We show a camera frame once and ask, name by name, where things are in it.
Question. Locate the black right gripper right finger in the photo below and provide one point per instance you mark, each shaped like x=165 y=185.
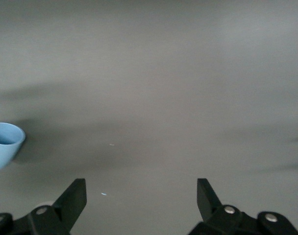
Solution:
x=212 y=213

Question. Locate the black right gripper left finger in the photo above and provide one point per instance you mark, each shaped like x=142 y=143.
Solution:
x=65 y=208

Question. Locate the light blue cup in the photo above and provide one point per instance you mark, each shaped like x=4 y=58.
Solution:
x=4 y=151

